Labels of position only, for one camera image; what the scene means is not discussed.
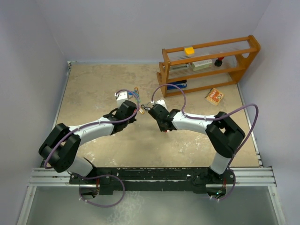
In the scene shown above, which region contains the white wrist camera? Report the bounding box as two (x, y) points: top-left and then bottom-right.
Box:
(150, 99), (167, 109)
(115, 91), (128, 107)

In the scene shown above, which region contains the white box on shelf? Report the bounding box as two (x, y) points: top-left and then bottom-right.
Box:
(192, 59), (212, 71)

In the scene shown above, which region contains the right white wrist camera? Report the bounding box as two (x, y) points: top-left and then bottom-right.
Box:
(150, 99), (167, 109)

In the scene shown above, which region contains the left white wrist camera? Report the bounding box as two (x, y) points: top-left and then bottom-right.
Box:
(115, 91), (128, 107)

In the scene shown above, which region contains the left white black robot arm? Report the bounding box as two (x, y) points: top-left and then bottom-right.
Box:
(38, 100), (139, 184)

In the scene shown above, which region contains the wooden shelf rack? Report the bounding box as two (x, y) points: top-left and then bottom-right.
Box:
(157, 35), (261, 97)

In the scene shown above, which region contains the blue handled tool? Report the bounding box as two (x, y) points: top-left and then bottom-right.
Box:
(167, 80), (187, 90)

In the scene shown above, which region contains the yellow cap container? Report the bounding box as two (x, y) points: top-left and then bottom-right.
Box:
(184, 47), (195, 56)

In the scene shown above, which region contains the aluminium rail frame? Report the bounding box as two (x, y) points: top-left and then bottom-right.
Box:
(38, 64), (276, 197)

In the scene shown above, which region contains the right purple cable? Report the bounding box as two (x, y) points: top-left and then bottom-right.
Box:
(151, 83), (260, 202)

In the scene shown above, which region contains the purple cable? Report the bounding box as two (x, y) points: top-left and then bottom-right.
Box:
(43, 89), (141, 207)
(151, 83), (260, 202)

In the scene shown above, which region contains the red black bottle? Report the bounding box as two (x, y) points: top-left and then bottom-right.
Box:
(214, 57), (224, 67)

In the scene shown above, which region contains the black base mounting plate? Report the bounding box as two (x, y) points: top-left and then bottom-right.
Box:
(69, 167), (236, 196)

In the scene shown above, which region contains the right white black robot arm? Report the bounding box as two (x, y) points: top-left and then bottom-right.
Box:
(148, 104), (246, 183)

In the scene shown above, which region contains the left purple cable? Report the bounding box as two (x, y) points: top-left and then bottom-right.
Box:
(43, 89), (141, 207)

